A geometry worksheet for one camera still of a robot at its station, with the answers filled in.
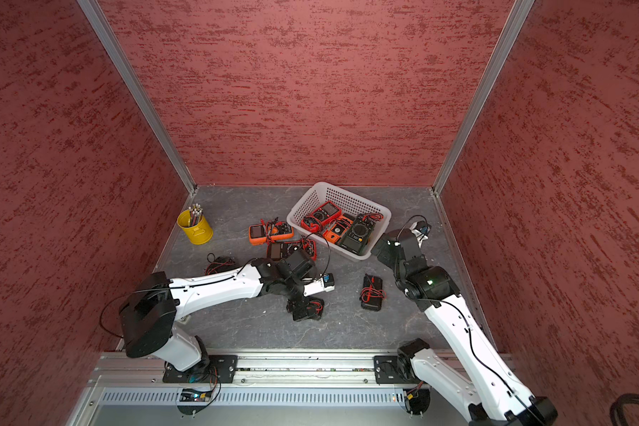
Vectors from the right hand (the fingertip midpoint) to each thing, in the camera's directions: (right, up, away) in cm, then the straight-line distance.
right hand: (388, 252), depth 75 cm
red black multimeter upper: (-36, -3, +22) cm, 43 cm away
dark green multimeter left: (-57, -7, +18) cm, 60 cm away
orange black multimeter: (-14, +5, +25) cm, 29 cm away
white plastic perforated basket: (-8, +15, +32) cm, 36 cm away
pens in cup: (-64, +11, +15) cm, 66 cm away
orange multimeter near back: (-40, +4, +25) cm, 48 cm away
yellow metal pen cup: (-65, +4, +21) cm, 69 cm away
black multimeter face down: (-3, -15, +10) cm, 19 cm away
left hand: (-24, -17, +6) cm, 30 cm away
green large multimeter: (-6, +3, +20) cm, 21 cm away
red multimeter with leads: (-17, +12, +32) cm, 38 cm away
